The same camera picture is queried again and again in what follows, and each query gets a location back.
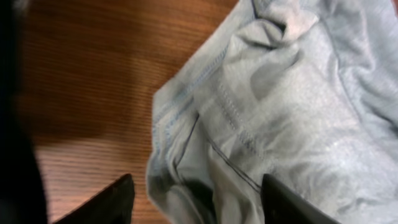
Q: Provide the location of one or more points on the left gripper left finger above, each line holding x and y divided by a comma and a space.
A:
112, 205

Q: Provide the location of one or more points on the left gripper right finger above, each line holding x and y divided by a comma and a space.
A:
283, 206

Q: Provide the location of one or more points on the light blue t-shirt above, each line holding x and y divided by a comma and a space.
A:
305, 91

